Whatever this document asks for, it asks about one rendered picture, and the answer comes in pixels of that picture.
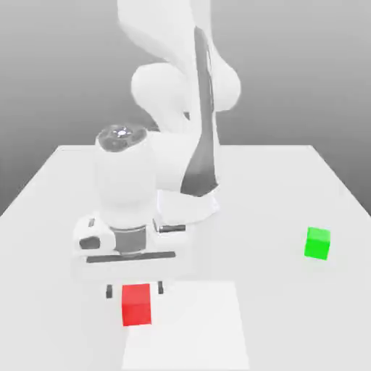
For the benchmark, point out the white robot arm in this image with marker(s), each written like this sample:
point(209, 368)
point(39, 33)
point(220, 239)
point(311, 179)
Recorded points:
point(127, 179)

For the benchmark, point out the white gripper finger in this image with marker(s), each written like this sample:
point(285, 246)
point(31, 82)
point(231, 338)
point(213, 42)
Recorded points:
point(160, 287)
point(109, 291)

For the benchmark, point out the small red cube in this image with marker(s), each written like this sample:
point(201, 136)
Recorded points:
point(136, 307)

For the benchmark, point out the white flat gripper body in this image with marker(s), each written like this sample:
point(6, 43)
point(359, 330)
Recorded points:
point(130, 257)

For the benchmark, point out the small green cube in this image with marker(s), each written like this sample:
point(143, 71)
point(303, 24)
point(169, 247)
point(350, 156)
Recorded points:
point(317, 245)

